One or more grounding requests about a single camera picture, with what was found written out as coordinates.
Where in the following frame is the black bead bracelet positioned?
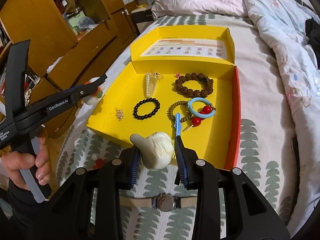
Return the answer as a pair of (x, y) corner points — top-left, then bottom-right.
(132, 97), (161, 120)

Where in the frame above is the white conch shell hair clip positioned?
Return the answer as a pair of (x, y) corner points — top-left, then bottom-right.
(130, 132), (174, 171)

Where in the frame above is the person's left hand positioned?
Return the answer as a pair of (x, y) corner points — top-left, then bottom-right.
(2, 127), (52, 190)

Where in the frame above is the snowman hair clip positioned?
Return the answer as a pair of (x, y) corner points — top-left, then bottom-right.
(82, 82), (105, 105)

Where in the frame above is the small silver earring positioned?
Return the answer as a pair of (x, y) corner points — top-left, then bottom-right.
(116, 109), (124, 121)

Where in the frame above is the wooden wardrobe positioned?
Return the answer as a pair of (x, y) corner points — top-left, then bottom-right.
(0, 0), (155, 136)

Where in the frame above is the yellow cardboard box tray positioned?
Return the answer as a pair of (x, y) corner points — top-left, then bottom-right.
(86, 63), (241, 170)

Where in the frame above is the leaf pattern bed sheet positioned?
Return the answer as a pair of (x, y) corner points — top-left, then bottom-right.
(55, 14), (298, 239)

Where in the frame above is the pearl clear hair claw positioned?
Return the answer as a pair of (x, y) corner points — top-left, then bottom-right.
(145, 72), (164, 98)

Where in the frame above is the blue hair clip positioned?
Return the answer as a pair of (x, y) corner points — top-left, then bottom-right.
(174, 113), (182, 137)

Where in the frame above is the yellow box lid with chart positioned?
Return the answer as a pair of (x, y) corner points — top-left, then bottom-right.
(130, 25), (235, 64)

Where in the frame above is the pink floral quilt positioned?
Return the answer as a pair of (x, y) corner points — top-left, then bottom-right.
(152, 0), (319, 233)

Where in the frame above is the wristwatch with beige strap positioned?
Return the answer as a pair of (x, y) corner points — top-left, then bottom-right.
(119, 194), (197, 212)

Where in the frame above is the brown spiral hair tie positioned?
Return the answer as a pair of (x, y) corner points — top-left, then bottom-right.
(166, 100), (193, 124)

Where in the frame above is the red ball hair tie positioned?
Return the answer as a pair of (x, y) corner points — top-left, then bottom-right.
(191, 105), (213, 127)

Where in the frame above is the brown rudraksha bead bracelet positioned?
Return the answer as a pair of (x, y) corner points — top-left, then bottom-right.
(174, 72), (215, 99)

